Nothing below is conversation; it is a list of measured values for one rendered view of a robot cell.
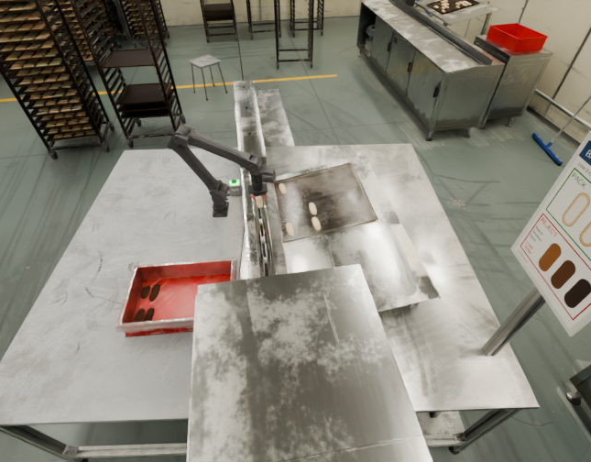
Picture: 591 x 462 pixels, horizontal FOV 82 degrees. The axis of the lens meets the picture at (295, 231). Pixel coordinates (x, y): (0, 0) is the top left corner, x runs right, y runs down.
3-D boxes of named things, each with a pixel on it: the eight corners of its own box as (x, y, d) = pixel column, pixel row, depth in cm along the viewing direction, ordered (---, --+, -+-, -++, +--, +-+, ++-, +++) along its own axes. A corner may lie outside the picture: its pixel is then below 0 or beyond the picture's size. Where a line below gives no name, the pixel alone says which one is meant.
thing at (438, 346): (262, 225, 308) (253, 147, 249) (389, 223, 309) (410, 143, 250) (248, 464, 182) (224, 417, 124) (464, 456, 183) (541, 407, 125)
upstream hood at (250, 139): (234, 89, 312) (233, 80, 306) (254, 87, 314) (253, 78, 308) (240, 168, 226) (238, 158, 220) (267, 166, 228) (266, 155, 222)
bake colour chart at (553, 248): (509, 248, 118) (588, 131, 86) (511, 248, 118) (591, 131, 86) (569, 336, 95) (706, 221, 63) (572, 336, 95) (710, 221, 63)
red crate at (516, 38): (485, 38, 398) (489, 25, 389) (511, 35, 403) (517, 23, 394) (513, 52, 363) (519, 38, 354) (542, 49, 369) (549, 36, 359)
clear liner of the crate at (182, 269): (139, 276, 167) (133, 263, 160) (239, 269, 170) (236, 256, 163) (122, 340, 144) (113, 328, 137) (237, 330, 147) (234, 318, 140)
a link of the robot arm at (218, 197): (169, 132, 175) (159, 142, 168) (186, 121, 169) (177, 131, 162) (223, 194, 199) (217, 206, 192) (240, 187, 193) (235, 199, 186)
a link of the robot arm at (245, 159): (182, 131, 173) (172, 142, 166) (183, 122, 169) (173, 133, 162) (261, 164, 178) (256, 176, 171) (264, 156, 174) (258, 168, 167)
